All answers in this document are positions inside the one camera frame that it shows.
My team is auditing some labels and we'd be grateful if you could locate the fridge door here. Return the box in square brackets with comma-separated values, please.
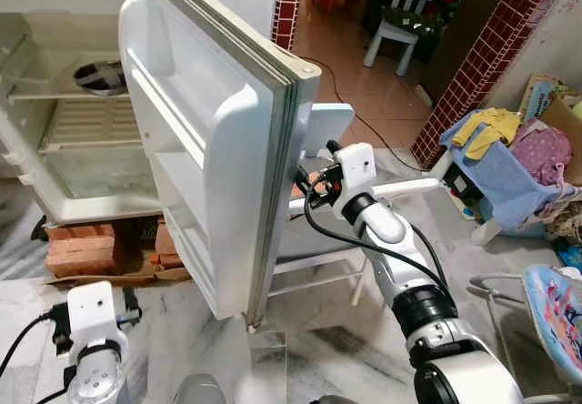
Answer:
[118, 0, 321, 325]

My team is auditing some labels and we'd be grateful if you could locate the red clay brick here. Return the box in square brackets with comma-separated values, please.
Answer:
[47, 223, 119, 241]
[155, 222, 186, 270]
[45, 238, 121, 278]

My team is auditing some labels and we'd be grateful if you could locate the grey robot leg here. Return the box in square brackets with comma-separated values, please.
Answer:
[173, 374, 228, 404]

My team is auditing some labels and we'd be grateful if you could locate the colourful baby bouncer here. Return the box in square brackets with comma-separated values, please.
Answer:
[468, 263, 582, 396]

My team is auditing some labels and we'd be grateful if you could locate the clear crisper drawer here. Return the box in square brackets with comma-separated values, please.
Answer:
[45, 149, 156, 200]

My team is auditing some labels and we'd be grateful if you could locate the white kids chair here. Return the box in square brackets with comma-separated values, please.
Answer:
[364, 0, 448, 77]

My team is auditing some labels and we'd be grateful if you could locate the yellow cloth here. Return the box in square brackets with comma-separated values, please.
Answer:
[452, 106, 521, 159]

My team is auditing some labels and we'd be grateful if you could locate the blue cloth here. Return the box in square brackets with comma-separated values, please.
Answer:
[439, 111, 565, 232]

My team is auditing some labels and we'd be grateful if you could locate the purple dotted cloth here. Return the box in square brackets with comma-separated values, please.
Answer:
[509, 120, 574, 187]

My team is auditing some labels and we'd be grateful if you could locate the brown cardboard box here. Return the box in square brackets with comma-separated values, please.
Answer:
[520, 75, 582, 187]

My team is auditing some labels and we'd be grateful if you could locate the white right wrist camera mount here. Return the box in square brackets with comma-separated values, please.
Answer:
[335, 144, 376, 197]

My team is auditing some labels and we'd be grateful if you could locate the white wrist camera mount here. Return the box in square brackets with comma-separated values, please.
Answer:
[335, 144, 376, 197]
[68, 281, 119, 346]

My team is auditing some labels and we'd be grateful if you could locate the black floor power cable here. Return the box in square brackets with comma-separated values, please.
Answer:
[305, 54, 428, 173]

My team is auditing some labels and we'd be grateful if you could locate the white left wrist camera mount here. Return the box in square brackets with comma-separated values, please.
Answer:
[68, 281, 119, 346]

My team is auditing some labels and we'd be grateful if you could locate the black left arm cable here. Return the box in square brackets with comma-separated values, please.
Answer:
[0, 306, 74, 404]

